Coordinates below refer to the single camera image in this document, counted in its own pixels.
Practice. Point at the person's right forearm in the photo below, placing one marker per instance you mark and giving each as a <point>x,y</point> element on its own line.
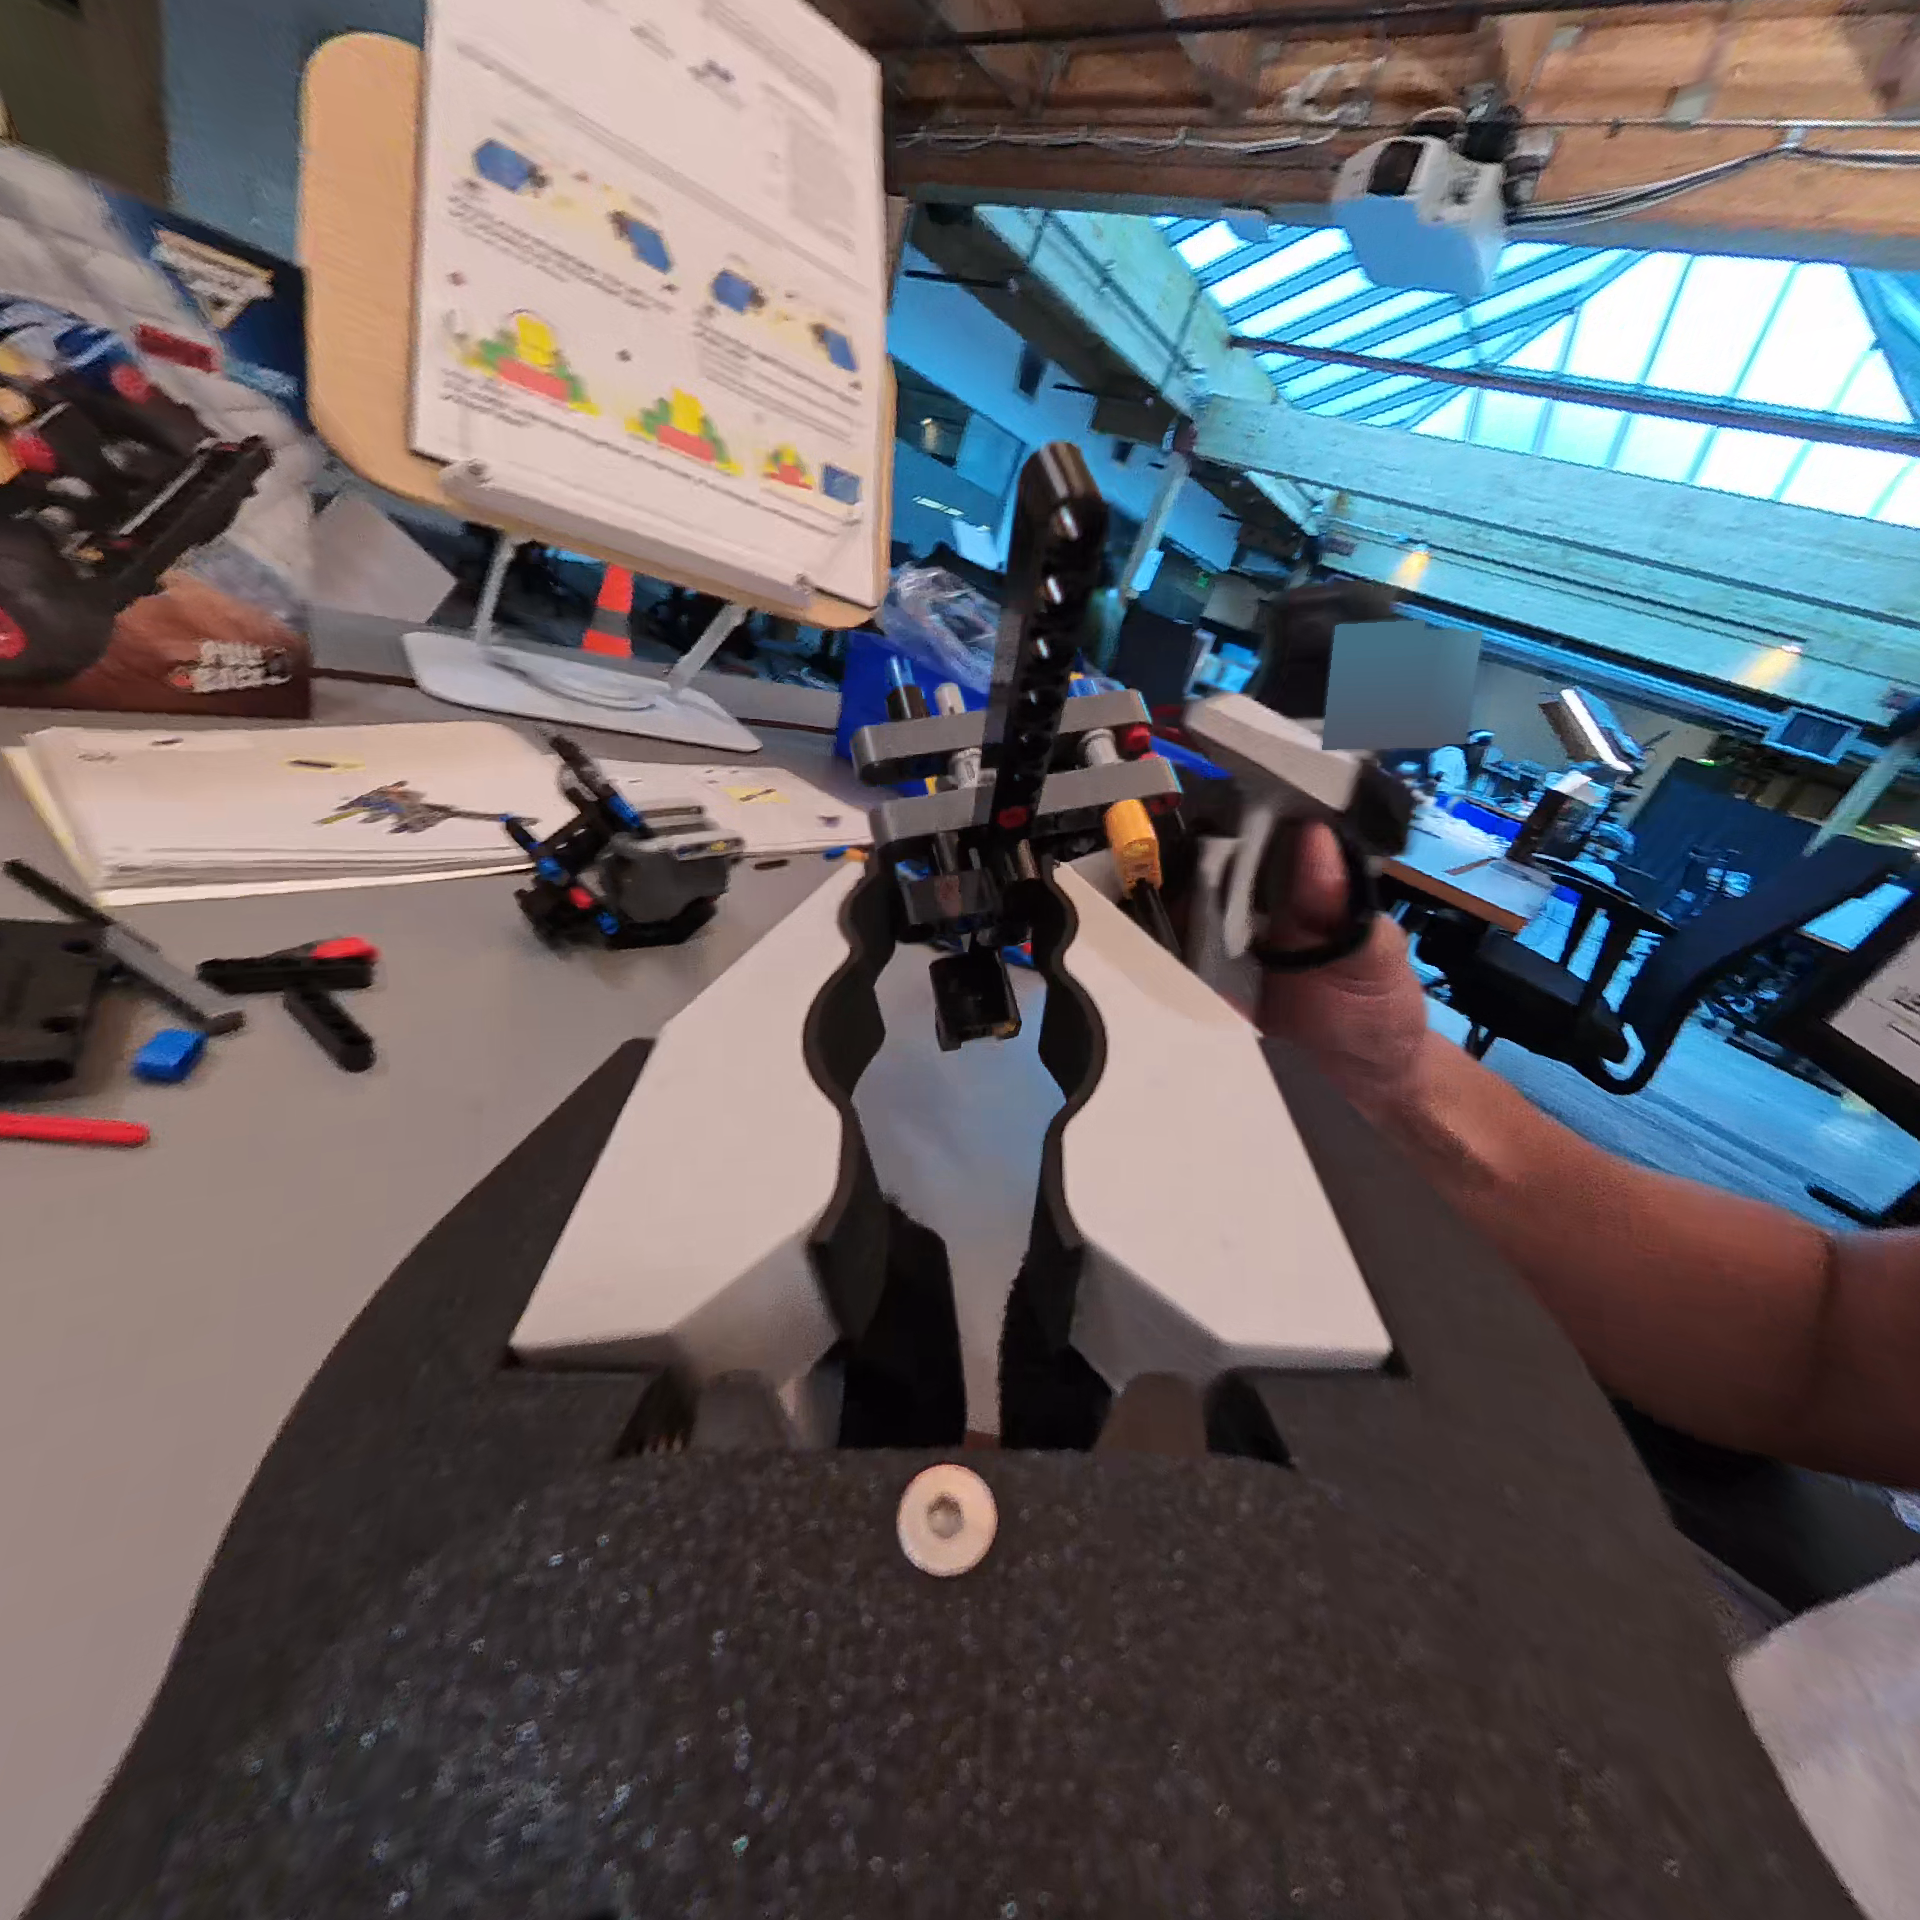
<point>1652,1291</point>

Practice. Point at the white instruction booklet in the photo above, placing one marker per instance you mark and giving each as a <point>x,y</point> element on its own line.
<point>224,810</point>

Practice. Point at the white ceiling device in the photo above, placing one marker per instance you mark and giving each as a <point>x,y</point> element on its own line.
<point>1417,225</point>

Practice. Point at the person's right hand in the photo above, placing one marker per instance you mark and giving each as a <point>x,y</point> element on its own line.
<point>1342,1028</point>

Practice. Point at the pile of loose lego pieces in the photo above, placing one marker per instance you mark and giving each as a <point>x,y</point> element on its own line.
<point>330,1028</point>

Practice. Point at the grey black lego chassis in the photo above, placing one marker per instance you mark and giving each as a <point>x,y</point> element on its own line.
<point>662,870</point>

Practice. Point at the orange traffic cone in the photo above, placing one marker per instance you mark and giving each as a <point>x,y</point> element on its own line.
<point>612,623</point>

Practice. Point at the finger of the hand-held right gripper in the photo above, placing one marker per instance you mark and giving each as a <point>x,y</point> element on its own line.
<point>1268,751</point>

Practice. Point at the blue storage bin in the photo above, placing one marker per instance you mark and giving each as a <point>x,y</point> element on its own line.
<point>870,675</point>

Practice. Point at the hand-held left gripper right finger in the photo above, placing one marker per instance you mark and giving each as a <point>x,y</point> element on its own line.
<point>1230,1201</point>

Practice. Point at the black office chair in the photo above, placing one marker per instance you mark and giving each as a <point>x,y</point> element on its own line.
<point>1724,901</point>

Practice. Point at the black yellow lego assembly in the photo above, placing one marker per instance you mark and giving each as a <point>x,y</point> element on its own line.
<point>1049,675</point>

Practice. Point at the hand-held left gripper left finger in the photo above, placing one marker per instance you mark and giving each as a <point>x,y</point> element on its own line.
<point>676,1201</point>

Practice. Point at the white task sheet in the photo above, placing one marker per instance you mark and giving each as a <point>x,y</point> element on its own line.
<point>645,225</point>

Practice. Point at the printed toy set box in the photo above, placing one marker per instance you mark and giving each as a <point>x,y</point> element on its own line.
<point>136,451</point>

